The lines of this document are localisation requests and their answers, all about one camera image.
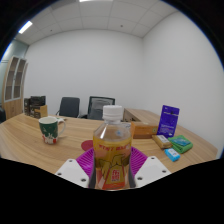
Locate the green and white mug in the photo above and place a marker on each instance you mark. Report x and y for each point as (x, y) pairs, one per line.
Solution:
(49, 128)

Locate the green flat box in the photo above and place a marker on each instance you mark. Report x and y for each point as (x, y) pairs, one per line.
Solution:
(181, 144)

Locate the grey mesh office chair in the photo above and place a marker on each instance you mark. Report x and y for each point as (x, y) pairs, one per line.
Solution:
(96, 108)

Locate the dark brown carton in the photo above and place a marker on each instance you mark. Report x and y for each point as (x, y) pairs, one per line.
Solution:
(36, 106)

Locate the purple upright package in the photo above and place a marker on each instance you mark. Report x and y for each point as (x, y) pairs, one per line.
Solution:
(168, 120)

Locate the wooden glass-door cabinet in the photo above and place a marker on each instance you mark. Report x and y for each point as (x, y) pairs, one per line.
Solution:
(12, 106)

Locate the large square ceiling light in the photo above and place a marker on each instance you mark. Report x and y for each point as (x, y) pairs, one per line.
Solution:
(96, 0)

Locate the small tan box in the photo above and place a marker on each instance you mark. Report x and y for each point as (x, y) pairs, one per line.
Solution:
(161, 141)

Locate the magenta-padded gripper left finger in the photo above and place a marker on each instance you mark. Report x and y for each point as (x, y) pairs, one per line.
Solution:
(71, 173)

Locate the yellow-labelled drink bottle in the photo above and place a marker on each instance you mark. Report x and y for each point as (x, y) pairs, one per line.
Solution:
(111, 153)

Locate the black office chair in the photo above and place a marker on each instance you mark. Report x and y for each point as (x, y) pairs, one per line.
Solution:
(69, 106)

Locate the orange-brown cardboard box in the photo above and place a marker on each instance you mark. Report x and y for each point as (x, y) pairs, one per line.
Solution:
(145, 130)

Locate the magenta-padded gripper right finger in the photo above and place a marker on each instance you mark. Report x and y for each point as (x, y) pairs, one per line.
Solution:
(151, 171)

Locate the small ceiling light panel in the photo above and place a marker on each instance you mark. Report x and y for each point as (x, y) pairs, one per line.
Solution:
(25, 27)

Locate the small blue-white box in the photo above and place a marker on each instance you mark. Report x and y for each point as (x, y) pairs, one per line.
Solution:
(172, 154)

